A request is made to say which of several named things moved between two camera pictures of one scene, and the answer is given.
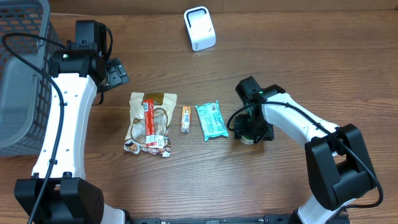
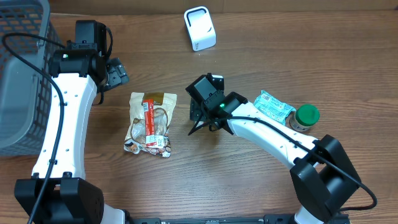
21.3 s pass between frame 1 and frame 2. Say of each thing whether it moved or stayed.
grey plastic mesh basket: stayed
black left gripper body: stayed
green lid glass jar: moved
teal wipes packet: moved
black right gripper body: moved
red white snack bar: stayed
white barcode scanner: stayed
